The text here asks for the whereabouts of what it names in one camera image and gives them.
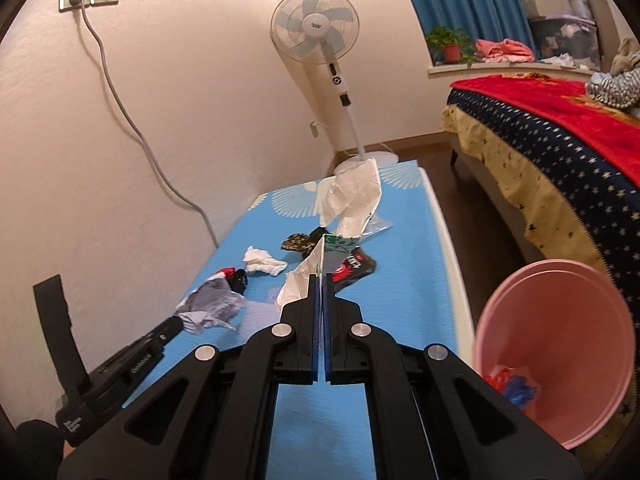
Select white folding table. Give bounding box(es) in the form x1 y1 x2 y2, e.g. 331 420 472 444
120 159 476 480

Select camouflage print wrapper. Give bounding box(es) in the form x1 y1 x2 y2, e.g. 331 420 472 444
281 226 328 259

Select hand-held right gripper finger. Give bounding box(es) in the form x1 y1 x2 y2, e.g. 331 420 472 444
321 274 583 480
57 274 321 480

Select crumpled white tissue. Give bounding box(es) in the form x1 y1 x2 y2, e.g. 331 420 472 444
242 246 288 277

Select white window sill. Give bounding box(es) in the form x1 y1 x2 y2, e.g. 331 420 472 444
427 57 601 80

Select pale cardboard box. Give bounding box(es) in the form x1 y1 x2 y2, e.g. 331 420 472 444
515 0 569 21

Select blue patterned tablecloth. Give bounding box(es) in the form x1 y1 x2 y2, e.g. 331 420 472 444
120 160 463 480

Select clear plastic storage box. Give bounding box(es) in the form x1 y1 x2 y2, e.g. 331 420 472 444
527 16 599 67

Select red black wrapper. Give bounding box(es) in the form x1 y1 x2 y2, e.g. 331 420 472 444
220 266 249 296

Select pink folded clothes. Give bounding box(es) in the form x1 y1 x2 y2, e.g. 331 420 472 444
474 38 536 64

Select blue plastic bag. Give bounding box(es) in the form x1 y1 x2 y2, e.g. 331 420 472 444
502 366 543 404

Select red floral blanket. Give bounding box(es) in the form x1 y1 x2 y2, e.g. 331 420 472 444
449 74 640 192

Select yellow bed skirt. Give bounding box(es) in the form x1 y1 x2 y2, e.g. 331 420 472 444
442 104 618 283

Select striped garment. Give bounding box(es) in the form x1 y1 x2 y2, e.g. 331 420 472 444
586 67 640 109

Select white standing fan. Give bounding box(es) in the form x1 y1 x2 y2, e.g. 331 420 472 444
270 0 401 172

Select potted green plant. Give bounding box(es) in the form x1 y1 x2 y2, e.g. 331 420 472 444
425 26 478 66

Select black red snack packet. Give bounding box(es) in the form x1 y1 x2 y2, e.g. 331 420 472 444
327 246 377 293

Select navy star print mattress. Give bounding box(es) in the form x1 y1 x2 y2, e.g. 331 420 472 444
442 87 640 321

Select clear plastic wrapper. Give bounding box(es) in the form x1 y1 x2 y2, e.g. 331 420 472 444
362 214 394 239

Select white grey wrapper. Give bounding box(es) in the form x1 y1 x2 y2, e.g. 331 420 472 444
175 272 248 335

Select beige plush toy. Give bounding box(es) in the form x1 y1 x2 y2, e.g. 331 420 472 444
610 39 640 75

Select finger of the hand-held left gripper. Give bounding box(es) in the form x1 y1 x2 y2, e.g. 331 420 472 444
102 317 184 378

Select pink plastic bin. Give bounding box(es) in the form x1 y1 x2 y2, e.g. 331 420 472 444
472 258 636 451

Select white plastic bag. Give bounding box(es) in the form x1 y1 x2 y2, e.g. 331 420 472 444
276 157 385 312

